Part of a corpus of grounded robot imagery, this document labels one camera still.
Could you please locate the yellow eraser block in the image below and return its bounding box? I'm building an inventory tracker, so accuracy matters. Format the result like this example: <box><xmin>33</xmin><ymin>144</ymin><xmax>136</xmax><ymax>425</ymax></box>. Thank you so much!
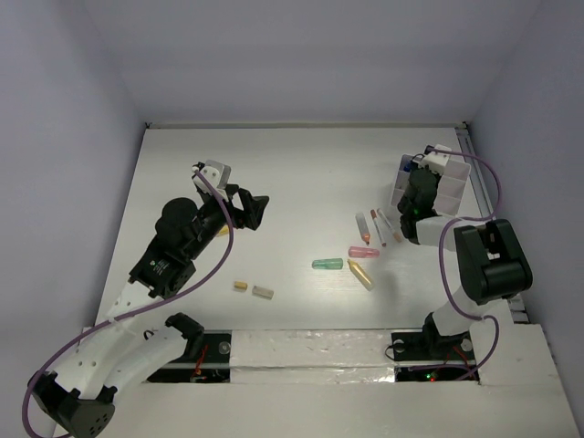
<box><xmin>233</xmin><ymin>281</ymin><xmax>248</xmax><ymax>292</ymax></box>

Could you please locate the white eraser block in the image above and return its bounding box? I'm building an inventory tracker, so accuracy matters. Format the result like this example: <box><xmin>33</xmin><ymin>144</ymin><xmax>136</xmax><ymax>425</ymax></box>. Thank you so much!
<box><xmin>252</xmin><ymin>286</ymin><xmax>275</xmax><ymax>300</ymax></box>

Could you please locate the green highlighter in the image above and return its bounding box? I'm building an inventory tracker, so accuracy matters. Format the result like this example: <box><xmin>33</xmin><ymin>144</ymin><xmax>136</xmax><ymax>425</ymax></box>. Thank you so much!
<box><xmin>311</xmin><ymin>257</ymin><xmax>343</xmax><ymax>270</ymax></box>

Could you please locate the fat orange-tipped crayon pencil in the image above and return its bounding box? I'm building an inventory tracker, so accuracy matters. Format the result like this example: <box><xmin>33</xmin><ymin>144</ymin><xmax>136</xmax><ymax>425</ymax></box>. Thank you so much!
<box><xmin>355</xmin><ymin>212</ymin><xmax>370</xmax><ymax>245</ymax></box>

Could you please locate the yellow highlighter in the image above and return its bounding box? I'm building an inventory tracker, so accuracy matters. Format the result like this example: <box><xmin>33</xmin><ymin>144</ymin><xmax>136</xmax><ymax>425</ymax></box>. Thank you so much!
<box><xmin>348</xmin><ymin>259</ymin><xmax>375</xmax><ymax>291</ymax></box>

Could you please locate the pink-capped white marker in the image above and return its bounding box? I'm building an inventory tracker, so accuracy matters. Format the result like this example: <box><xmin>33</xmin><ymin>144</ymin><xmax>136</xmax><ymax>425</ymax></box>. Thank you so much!
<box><xmin>377</xmin><ymin>209</ymin><xmax>402</xmax><ymax>243</ymax></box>

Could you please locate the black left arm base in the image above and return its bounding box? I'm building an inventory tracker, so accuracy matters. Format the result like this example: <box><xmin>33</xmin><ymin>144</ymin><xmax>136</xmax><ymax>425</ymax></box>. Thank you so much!
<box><xmin>147</xmin><ymin>331</ymin><xmax>232</xmax><ymax>383</ymax></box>

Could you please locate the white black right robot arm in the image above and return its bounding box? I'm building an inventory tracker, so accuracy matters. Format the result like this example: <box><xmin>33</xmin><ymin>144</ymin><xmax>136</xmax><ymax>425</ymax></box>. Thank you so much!
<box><xmin>389</xmin><ymin>163</ymin><xmax>533</xmax><ymax>361</ymax></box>

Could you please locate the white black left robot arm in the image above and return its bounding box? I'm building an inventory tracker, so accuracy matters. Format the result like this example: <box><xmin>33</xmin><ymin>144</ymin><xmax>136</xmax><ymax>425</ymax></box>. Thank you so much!
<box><xmin>22</xmin><ymin>177</ymin><xmax>269</xmax><ymax>437</ymax></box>

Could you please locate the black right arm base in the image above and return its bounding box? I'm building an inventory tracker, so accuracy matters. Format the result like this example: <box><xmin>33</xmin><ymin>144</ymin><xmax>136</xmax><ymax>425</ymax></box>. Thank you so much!
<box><xmin>384</xmin><ymin>331</ymin><xmax>480</xmax><ymax>383</ymax></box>

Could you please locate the pink highlighter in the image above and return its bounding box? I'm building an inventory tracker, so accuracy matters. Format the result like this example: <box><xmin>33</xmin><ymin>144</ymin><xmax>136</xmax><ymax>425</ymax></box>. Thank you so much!
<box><xmin>348</xmin><ymin>246</ymin><xmax>380</xmax><ymax>258</ymax></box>

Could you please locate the white divided organizer box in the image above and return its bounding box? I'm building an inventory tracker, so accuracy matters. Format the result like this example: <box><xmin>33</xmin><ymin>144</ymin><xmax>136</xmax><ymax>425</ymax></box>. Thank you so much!
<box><xmin>390</xmin><ymin>152</ymin><xmax>472</xmax><ymax>218</ymax></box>

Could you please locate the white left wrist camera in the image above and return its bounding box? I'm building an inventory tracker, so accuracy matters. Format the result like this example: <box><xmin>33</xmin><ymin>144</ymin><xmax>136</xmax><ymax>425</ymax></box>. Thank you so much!
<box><xmin>192</xmin><ymin>160</ymin><xmax>232</xmax><ymax>198</ymax></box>

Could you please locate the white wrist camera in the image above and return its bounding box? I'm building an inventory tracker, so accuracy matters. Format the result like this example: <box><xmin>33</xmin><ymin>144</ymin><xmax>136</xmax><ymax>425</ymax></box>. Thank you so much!
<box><xmin>192</xmin><ymin>160</ymin><xmax>232</xmax><ymax>198</ymax></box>
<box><xmin>412</xmin><ymin>144</ymin><xmax>453</xmax><ymax>175</ymax></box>

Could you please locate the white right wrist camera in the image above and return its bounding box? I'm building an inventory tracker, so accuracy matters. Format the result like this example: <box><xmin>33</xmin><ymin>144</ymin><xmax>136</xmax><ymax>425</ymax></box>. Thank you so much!
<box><xmin>412</xmin><ymin>144</ymin><xmax>453</xmax><ymax>175</ymax></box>

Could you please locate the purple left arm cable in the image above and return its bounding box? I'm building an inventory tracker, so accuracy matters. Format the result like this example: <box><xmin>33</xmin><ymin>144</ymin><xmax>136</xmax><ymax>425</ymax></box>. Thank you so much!
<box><xmin>21</xmin><ymin>166</ymin><xmax>236</xmax><ymax>437</ymax></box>

